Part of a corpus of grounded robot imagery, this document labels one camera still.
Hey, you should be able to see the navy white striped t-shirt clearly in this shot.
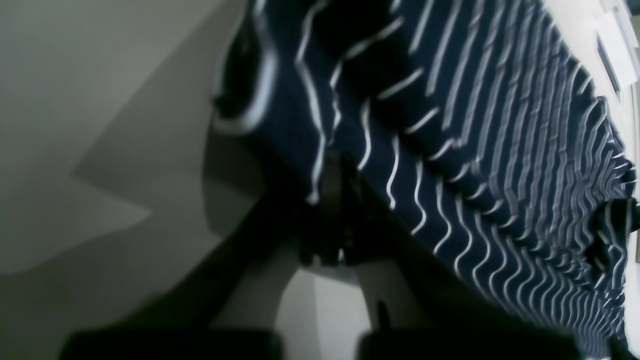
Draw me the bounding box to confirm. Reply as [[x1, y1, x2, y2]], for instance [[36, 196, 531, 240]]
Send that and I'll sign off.
[[213, 0, 639, 359]]

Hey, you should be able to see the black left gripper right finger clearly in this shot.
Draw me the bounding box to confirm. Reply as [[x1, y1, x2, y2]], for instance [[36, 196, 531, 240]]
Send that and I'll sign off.
[[330, 153, 581, 360]]

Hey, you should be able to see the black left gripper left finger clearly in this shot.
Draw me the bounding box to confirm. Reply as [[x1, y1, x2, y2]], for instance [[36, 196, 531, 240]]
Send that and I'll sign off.
[[59, 152, 333, 360]]

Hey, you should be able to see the white slotted box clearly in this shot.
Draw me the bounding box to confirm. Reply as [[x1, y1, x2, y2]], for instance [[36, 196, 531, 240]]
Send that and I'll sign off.
[[592, 7, 640, 103]]

